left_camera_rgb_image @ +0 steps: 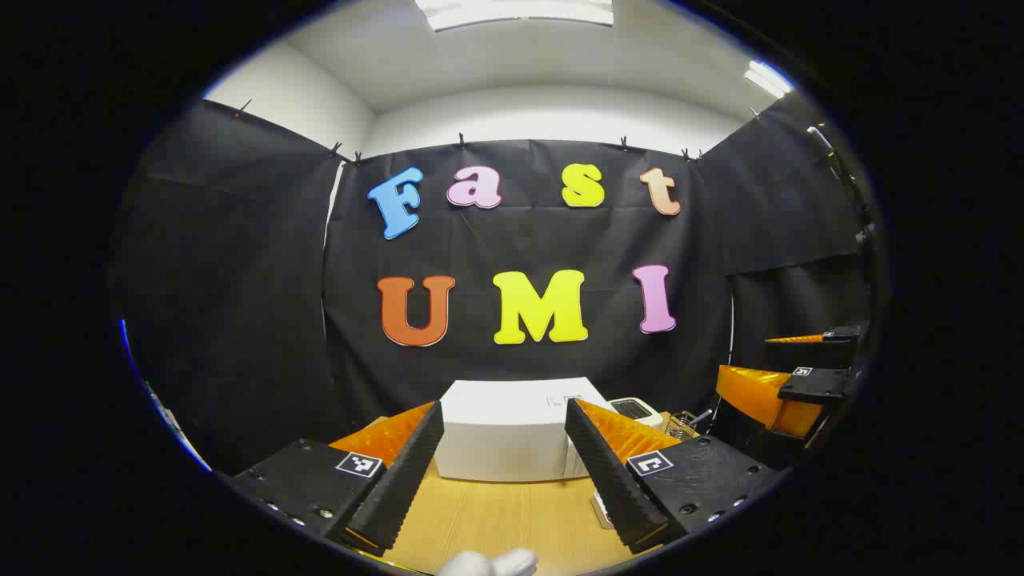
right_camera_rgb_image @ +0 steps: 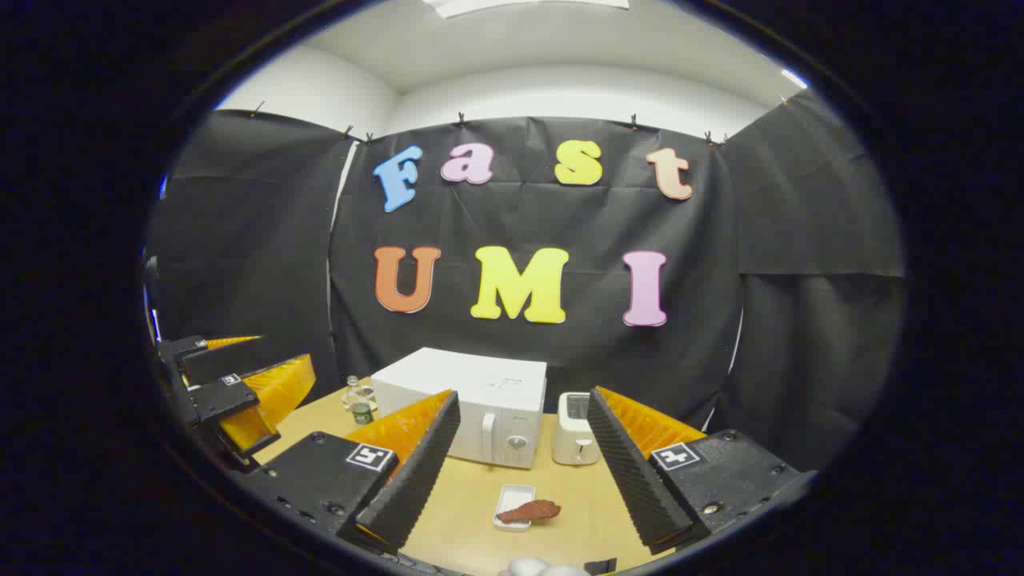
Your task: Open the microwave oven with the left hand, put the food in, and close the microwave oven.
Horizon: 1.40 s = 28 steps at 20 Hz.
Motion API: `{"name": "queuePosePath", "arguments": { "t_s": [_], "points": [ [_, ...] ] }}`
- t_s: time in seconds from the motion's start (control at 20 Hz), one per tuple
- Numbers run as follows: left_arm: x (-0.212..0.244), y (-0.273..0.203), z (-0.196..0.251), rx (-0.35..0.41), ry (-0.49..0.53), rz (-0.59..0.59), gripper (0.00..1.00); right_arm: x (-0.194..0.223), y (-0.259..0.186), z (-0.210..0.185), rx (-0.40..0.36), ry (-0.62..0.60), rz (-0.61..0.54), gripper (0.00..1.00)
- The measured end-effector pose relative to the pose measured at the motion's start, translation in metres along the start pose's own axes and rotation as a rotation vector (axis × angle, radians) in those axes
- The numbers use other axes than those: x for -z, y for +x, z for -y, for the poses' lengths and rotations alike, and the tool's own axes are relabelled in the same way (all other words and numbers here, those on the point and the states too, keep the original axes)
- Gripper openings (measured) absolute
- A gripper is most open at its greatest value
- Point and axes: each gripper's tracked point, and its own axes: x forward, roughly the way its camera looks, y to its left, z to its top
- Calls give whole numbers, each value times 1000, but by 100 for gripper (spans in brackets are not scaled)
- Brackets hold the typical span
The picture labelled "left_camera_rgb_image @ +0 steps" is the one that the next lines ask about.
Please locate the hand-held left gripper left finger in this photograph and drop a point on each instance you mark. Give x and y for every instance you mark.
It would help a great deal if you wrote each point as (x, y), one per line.
(408, 472)

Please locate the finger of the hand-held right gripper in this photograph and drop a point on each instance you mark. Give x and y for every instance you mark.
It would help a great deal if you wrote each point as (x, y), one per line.
(820, 386)
(844, 334)

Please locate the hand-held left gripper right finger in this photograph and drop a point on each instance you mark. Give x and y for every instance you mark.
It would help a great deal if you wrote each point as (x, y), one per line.
(608, 480)

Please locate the white microwave oven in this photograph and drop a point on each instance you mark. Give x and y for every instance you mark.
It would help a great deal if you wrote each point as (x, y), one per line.
(504, 432)

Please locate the small white rectangular dish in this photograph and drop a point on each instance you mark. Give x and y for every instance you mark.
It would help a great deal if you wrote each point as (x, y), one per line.
(602, 512)

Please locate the cream toaster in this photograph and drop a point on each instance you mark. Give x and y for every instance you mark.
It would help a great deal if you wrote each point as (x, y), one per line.
(636, 410)

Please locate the small square utensil holder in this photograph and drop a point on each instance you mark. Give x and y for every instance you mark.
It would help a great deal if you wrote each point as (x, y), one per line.
(680, 426)

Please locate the black backdrop cloth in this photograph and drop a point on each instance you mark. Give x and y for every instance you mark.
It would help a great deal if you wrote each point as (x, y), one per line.
(240, 280)

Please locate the ceiling light panel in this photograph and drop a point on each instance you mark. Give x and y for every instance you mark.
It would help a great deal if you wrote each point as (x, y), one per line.
(766, 78)

